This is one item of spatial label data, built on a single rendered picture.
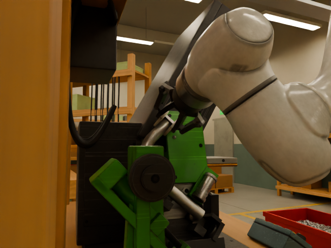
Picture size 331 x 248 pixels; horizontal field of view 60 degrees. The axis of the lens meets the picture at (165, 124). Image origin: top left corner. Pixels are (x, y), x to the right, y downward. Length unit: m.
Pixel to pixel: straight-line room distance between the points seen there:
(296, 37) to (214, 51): 7.79
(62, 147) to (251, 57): 0.33
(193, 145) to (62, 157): 0.43
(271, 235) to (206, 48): 0.58
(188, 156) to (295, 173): 0.41
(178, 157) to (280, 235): 0.33
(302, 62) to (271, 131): 7.48
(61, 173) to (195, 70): 0.28
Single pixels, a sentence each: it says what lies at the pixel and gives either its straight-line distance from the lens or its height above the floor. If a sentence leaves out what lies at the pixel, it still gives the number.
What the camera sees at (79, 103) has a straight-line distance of 4.06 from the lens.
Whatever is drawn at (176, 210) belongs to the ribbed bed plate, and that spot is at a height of 1.00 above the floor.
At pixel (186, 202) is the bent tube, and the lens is 0.75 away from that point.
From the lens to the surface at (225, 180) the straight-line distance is 7.46.
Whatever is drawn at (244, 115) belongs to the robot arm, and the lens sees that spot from 0.45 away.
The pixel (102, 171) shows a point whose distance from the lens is 0.47.
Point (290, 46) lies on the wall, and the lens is 8.26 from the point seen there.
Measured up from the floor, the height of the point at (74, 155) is 0.88.
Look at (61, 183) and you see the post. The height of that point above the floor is 1.11.
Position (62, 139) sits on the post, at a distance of 0.51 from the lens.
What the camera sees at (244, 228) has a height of 0.90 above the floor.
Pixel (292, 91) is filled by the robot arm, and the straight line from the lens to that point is 0.47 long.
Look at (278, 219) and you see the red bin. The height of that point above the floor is 0.91.
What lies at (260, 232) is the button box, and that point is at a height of 0.93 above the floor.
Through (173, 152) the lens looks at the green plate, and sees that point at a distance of 0.80.
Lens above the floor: 1.17
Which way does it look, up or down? 4 degrees up
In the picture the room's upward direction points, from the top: straight up
